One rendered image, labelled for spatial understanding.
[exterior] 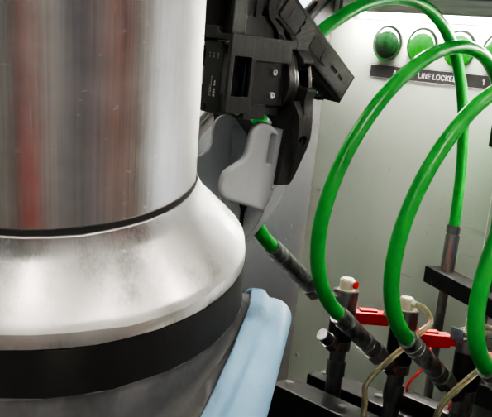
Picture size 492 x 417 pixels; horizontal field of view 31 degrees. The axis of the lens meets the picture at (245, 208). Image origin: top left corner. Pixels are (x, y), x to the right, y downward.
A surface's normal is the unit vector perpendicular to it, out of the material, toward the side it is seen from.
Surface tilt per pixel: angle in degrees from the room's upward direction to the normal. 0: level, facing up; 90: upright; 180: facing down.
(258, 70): 91
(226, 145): 87
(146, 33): 98
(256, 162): 94
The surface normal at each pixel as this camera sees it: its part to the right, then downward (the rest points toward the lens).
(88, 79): 0.46, 0.38
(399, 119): -0.71, 0.04
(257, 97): 0.69, 0.21
